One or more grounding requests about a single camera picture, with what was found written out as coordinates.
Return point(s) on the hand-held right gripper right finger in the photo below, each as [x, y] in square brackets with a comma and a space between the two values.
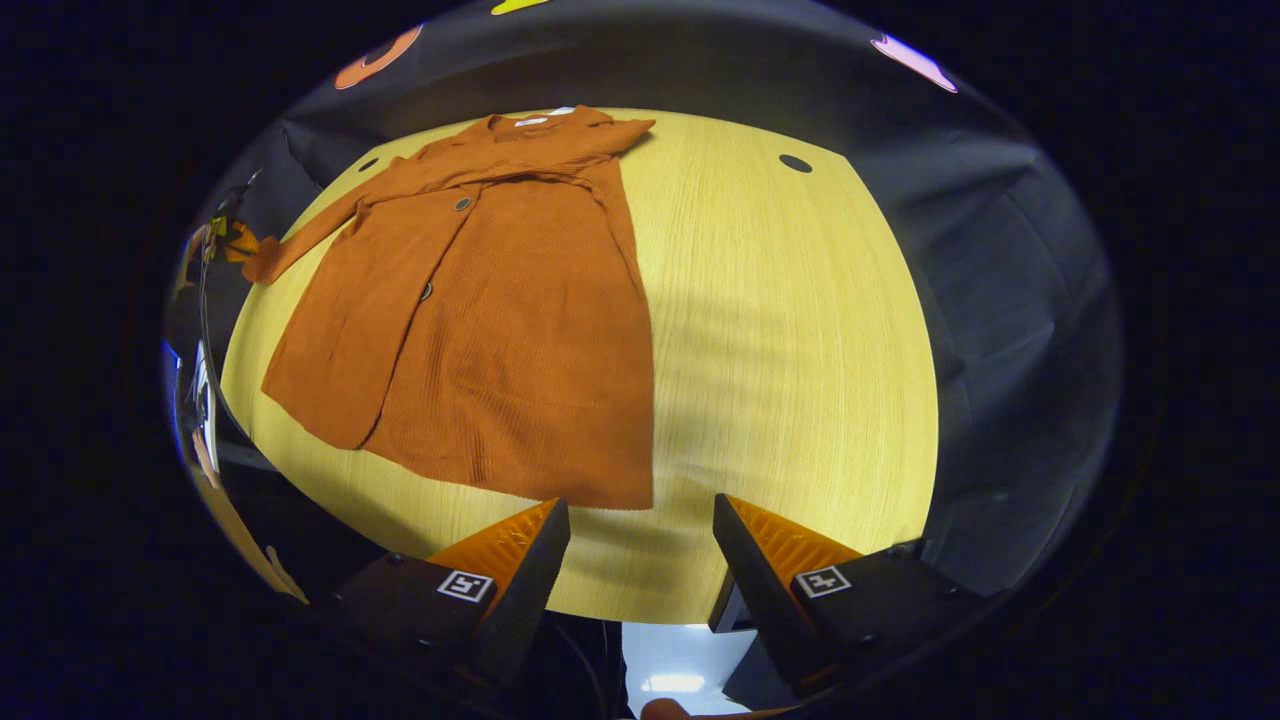
[760, 590]

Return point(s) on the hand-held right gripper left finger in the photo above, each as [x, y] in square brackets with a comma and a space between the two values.
[525, 600]

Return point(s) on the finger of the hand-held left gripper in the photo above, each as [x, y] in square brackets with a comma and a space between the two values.
[241, 243]

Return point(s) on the orange ribbed cardigan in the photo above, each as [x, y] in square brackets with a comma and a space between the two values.
[500, 340]

